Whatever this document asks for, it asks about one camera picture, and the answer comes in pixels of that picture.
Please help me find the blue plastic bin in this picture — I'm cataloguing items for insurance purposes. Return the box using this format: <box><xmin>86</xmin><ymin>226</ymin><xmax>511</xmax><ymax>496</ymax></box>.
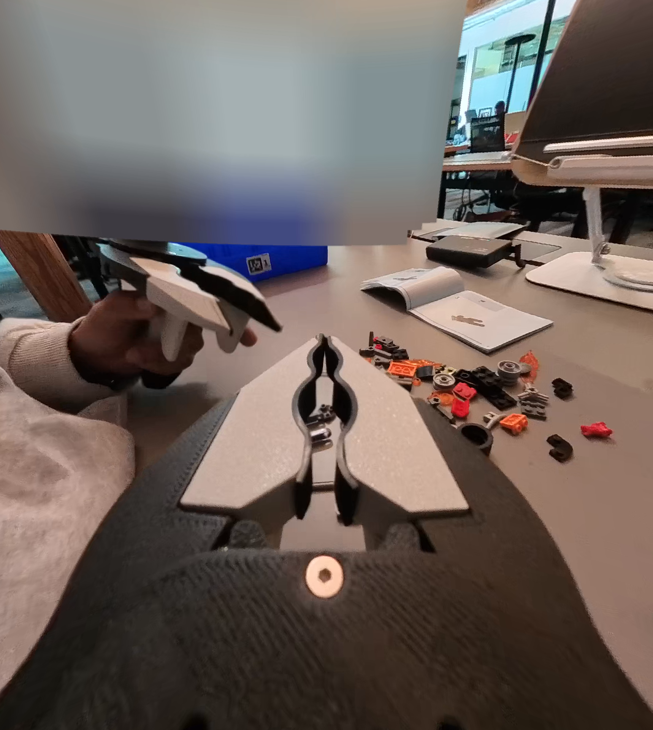
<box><xmin>180</xmin><ymin>244</ymin><xmax>329</xmax><ymax>284</ymax></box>

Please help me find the grey flat object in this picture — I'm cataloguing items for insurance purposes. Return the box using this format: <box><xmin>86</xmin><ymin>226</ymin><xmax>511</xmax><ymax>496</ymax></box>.
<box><xmin>434</xmin><ymin>221</ymin><xmax>527</xmax><ymax>241</ymax></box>

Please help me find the black floor lamp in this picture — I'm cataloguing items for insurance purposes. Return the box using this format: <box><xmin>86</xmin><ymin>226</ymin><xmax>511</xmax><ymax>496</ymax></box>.
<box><xmin>503</xmin><ymin>33</ymin><xmax>537</xmax><ymax>115</ymax></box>

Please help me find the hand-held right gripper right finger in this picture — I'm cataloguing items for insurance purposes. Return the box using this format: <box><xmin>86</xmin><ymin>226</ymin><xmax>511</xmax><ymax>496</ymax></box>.
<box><xmin>330</xmin><ymin>335</ymin><xmax>471</xmax><ymax>524</ymax></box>

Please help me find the large black lego tyre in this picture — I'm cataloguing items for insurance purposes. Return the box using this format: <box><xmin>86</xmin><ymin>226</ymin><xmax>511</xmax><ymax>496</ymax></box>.
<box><xmin>455</xmin><ymin>421</ymin><xmax>496</xmax><ymax>455</ymax></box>

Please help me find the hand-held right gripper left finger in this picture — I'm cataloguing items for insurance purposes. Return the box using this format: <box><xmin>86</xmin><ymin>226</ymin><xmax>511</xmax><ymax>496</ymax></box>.
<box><xmin>180</xmin><ymin>334</ymin><xmax>328</xmax><ymax>521</ymax></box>

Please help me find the person's left hand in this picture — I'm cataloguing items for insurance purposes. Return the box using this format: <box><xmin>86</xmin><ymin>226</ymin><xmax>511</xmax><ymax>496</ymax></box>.
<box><xmin>69</xmin><ymin>294</ymin><xmax>259</xmax><ymax>392</ymax></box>

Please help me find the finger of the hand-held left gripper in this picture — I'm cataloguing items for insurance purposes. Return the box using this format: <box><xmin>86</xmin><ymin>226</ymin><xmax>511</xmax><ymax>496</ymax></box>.
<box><xmin>128</xmin><ymin>257</ymin><xmax>283</xmax><ymax>362</ymax></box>
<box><xmin>204</xmin><ymin>266</ymin><xmax>267</xmax><ymax>310</ymax></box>

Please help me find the wooden table leg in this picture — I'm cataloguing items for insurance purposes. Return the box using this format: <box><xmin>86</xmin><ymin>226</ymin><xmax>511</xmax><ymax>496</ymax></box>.
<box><xmin>0</xmin><ymin>229</ymin><xmax>95</xmax><ymax>324</ymax></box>

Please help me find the person's grey clothing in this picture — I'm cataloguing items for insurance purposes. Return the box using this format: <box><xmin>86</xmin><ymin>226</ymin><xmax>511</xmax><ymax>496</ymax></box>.
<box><xmin>0</xmin><ymin>240</ymin><xmax>137</xmax><ymax>694</ymax></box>

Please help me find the white laptop stand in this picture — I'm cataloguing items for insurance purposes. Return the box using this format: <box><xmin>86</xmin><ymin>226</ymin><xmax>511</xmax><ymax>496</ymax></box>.
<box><xmin>510</xmin><ymin>132</ymin><xmax>653</xmax><ymax>320</ymax></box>

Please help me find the person's left forearm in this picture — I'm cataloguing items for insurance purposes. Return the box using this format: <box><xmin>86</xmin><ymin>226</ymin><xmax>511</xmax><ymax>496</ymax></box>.
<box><xmin>0</xmin><ymin>316</ymin><xmax>129</xmax><ymax>411</ymax></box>

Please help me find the background desk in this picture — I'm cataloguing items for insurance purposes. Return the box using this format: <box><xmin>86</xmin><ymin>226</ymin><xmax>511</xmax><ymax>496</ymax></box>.
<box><xmin>442</xmin><ymin>149</ymin><xmax>518</xmax><ymax>220</ymax></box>

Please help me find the instruction booklet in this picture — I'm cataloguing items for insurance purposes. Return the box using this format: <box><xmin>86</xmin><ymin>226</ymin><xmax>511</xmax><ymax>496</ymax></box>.
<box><xmin>360</xmin><ymin>266</ymin><xmax>555</xmax><ymax>353</ymax></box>

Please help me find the pile of mixed lego pieces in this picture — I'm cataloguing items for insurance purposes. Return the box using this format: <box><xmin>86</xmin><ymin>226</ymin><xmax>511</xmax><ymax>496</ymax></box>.
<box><xmin>359</xmin><ymin>330</ymin><xmax>551</xmax><ymax>437</ymax></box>

